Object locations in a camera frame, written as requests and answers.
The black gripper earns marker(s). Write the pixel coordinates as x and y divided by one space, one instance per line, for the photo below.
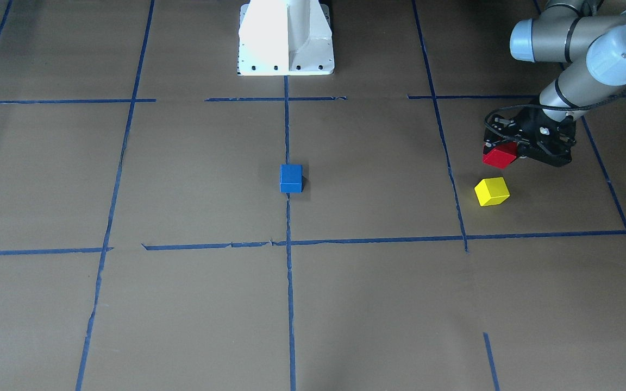
526 129

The red wooden block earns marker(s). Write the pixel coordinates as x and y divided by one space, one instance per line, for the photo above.
500 157

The blue wooden block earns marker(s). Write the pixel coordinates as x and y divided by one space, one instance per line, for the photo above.
291 178

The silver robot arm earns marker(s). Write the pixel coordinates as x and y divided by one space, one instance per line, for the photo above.
593 48

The yellow wooden block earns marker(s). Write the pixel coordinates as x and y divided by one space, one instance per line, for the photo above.
492 191

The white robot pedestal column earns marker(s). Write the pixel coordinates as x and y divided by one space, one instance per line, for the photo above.
284 38

